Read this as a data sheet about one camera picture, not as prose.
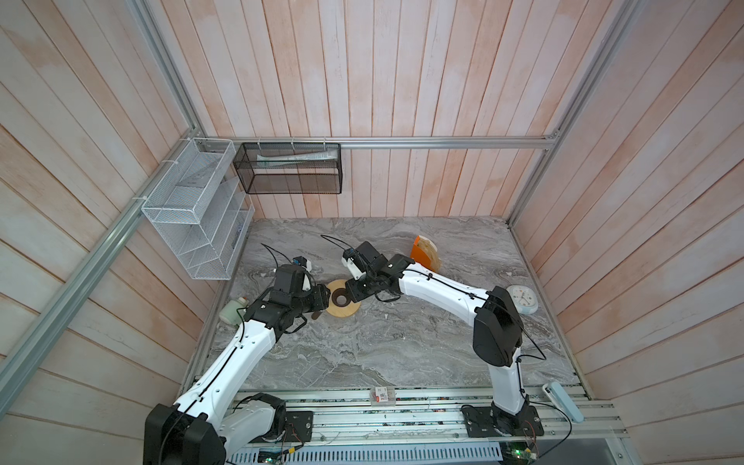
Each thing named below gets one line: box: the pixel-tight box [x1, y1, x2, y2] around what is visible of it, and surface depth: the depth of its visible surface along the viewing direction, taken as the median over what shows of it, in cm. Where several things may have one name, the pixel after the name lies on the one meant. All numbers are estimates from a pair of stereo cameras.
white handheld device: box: [542, 381, 585, 424], surface depth 76 cm
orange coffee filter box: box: [410, 235, 434, 272], surface depth 102 cm
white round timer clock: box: [506, 284, 539, 315], surface depth 97 cm
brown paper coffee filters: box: [417, 235, 442, 273], surface depth 104 cm
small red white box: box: [370, 386, 397, 407], surface depth 79 cm
